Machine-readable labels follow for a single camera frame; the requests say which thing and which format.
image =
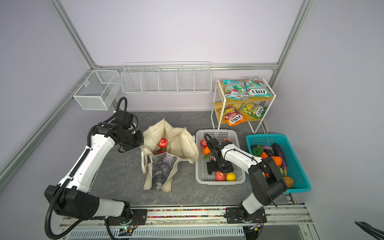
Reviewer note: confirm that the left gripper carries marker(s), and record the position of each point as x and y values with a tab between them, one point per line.
140	141

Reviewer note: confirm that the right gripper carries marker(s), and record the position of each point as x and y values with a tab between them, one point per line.
211	167

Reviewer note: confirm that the red apple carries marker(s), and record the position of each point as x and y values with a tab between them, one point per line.
204	143
163	143
219	176

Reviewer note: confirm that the cream canvas grocery bag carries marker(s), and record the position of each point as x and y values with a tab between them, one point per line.
161	165

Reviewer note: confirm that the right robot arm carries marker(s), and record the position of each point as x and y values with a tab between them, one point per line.
266	180

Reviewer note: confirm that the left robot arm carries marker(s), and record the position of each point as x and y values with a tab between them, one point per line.
71	197

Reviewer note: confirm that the orange Fox's candy bag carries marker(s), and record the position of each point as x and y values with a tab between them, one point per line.
231	115

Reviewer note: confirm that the green Fox's candy bag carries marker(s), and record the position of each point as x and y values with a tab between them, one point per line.
253	110

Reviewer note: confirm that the pink green candy bag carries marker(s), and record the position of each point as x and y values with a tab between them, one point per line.
235	90

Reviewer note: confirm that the teal Fox's candy bag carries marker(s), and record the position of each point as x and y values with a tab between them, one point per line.
256	88

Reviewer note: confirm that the yellow lemon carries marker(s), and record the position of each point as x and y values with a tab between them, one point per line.
231	177

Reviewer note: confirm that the orange tangerine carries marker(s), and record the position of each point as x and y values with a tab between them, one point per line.
206	151

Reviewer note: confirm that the white plastic fruit basket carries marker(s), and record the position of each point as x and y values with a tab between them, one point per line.
202	176

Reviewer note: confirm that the green bell pepper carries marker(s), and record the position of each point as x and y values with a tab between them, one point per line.
257	150

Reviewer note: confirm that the orange carrot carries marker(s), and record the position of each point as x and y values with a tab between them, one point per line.
264	155

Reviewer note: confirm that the purple eggplant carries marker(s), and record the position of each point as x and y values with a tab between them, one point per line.
279	153

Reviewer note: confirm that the brown potato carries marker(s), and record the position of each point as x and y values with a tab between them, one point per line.
289	181

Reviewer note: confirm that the teal plastic vegetable basket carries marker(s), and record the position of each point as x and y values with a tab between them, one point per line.
295	170

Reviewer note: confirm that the small white mesh wall basket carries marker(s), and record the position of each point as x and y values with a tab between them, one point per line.
98	90

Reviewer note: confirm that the long white wire wall basket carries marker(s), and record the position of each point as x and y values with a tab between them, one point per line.
166	77

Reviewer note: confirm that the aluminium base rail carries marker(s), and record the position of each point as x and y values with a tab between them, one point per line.
198	223

